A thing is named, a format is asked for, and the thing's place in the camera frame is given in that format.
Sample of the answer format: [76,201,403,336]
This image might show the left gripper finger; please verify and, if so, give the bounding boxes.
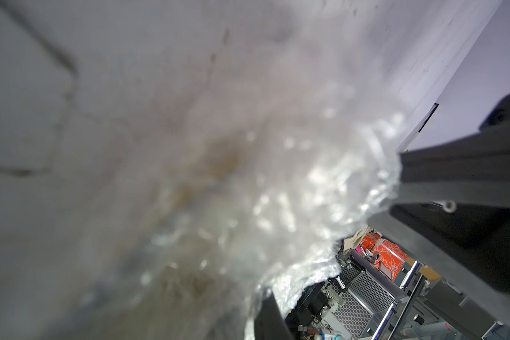
[254,294,294,340]

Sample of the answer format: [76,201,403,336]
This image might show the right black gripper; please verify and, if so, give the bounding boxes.
[368,94,510,326]

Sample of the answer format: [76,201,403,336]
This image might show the clear bubble wrap sheet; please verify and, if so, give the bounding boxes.
[43,50,405,339]

